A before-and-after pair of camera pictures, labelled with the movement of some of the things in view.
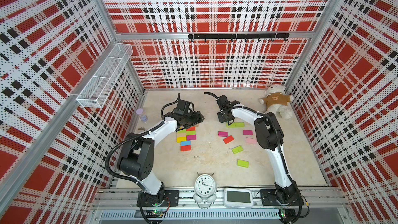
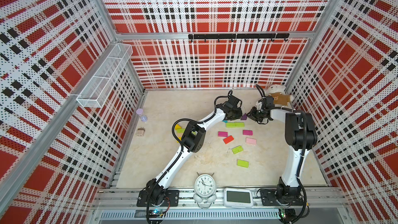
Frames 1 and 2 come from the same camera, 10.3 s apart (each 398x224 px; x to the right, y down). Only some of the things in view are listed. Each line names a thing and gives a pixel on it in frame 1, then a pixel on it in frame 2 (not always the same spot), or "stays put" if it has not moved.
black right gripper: [221, 120] -> [251, 114]
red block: [228, 139] stays put
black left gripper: [197, 118] -> [239, 115]
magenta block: [247, 132] stays put
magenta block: [223, 134] stays put
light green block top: [238, 124] stays put
